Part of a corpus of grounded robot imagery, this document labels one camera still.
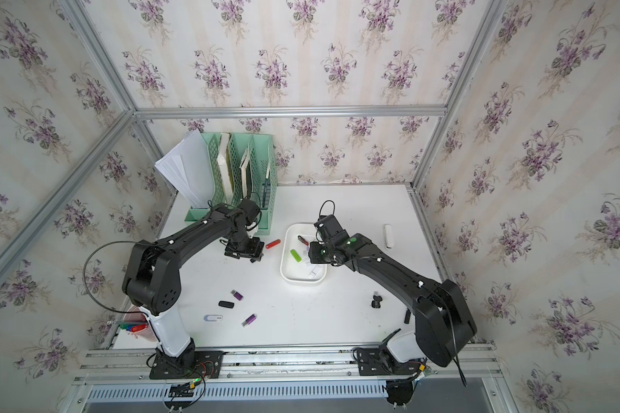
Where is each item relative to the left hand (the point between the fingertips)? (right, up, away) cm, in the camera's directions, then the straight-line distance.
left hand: (254, 258), depth 89 cm
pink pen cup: (-32, -16, -14) cm, 38 cm away
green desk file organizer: (-2, +37, +26) cm, 46 cm away
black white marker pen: (+51, -18, -7) cm, 55 cm away
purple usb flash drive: (0, -19, -7) cm, 20 cm away
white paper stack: (-27, +33, +7) cm, 43 cm away
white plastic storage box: (+14, -4, +6) cm, 16 cm away
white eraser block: (+50, +7, +9) cm, 52 cm away
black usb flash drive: (-9, -15, -3) cm, 17 cm away
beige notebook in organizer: (-6, +31, +13) cm, 34 cm away
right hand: (+22, +2, -5) cm, 22 cm away
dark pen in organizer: (+2, +27, +17) cm, 32 cm away
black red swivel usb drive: (+17, +5, +11) cm, 21 cm away
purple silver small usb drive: (-6, -12, -2) cm, 14 cm away
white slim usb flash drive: (+22, -6, +3) cm, 23 cm away
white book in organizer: (-12, +35, +4) cm, 37 cm away
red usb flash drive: (+5, +4, +10) cm, 12 cm away
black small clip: (+42, -14, -5) cm, 44 cm away
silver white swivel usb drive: (-12, -18, -7) cm, 23 cm away
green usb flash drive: (+14, -1, +7) cm, 16 cm away
